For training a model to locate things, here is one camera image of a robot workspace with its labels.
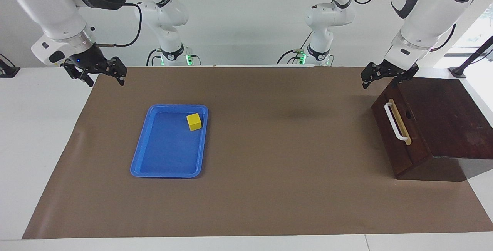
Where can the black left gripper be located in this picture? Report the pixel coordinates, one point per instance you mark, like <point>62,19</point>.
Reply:
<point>400,70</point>

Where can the dark wooden drawer cabinet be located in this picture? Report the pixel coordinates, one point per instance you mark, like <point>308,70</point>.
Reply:
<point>450,120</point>

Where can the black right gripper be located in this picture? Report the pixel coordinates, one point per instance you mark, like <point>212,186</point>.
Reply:
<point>90,59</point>

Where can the black camera stand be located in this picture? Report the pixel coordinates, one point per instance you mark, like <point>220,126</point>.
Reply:
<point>472,56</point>

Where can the yellow cube block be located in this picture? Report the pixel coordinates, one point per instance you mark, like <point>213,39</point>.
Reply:
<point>194,122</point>

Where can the brown paper table mat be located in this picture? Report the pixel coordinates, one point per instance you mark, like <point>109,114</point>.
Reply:
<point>269,189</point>

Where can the black table clamp mount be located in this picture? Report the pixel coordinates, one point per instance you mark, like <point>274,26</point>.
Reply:
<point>7,72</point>

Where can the blue plastic tray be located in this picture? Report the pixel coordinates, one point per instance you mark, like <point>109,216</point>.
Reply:
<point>165,154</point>

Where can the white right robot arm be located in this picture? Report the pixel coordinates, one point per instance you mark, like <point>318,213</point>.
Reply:
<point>50,8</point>

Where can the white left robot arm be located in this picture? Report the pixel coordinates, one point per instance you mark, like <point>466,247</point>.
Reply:
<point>423,8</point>

